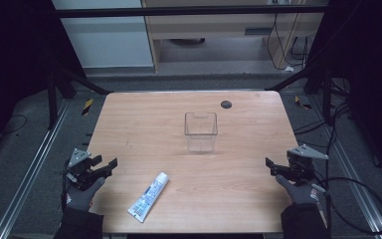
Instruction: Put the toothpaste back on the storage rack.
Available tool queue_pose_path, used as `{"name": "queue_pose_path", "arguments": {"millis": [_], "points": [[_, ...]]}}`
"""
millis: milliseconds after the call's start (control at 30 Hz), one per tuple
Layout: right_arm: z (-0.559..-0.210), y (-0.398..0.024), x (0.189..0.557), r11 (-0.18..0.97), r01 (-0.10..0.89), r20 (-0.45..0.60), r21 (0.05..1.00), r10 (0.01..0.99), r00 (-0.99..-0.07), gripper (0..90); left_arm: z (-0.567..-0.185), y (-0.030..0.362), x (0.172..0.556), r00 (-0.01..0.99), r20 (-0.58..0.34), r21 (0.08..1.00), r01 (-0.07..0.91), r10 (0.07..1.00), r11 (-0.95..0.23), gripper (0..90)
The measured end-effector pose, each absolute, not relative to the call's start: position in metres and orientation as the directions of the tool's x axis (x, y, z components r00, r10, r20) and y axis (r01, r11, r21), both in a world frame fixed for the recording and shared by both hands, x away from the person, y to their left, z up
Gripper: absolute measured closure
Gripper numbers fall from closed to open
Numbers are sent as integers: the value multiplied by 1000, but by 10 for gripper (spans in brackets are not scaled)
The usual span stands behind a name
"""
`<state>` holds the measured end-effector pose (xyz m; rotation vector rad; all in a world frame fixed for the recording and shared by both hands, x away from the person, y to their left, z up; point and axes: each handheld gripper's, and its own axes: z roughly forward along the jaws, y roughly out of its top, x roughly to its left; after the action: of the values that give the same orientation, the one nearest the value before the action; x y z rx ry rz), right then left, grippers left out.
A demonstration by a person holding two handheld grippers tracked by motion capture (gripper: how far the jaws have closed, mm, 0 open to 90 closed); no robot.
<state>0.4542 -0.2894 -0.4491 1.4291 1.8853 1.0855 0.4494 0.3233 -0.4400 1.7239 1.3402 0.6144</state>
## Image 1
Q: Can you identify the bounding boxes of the black metal stand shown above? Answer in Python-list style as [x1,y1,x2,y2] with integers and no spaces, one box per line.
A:
[45,63,114,131]
[264,59,335,126]

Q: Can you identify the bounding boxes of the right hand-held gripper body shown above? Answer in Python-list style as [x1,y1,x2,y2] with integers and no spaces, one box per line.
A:
[286,143,329,185]

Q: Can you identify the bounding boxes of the thin black floor cable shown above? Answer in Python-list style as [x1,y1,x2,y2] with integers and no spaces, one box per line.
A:
[0,114,29,135]

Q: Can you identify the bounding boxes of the white toothpaste tube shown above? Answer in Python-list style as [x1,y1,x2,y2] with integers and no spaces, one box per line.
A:
[126,171,170,224]

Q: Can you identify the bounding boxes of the light wooden desk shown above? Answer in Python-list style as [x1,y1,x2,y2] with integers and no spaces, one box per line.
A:
[141,0,330,73]

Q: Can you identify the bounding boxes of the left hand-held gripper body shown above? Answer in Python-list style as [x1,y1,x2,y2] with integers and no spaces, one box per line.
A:
[67,147,105,191]

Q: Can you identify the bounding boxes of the person's right hand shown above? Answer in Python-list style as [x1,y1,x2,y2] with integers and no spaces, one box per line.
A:
[275,174,326,207]

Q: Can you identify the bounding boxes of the person's left hand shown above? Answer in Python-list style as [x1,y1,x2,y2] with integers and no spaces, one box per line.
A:
[65,176,106,214]

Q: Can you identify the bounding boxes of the white cabinet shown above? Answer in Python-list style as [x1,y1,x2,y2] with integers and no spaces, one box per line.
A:
[51,0,155,70]

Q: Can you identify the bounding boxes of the black hanging cables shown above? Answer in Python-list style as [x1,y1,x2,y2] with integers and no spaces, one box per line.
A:
[266,12,310,72]

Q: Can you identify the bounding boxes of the black floor cables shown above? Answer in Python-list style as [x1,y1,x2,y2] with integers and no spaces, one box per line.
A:
[292,101,354,137]

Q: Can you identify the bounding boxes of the clear plastic container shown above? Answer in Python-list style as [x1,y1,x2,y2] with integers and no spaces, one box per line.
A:
[183,111,219,154]

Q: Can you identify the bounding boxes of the aluminium floor rail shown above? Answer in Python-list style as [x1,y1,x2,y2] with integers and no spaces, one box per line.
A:
[0,99,72,239]
[309,95,382,239]

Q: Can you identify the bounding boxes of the black horizontal frame bar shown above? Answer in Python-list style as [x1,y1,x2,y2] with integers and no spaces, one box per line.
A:
[54,4,330,20]

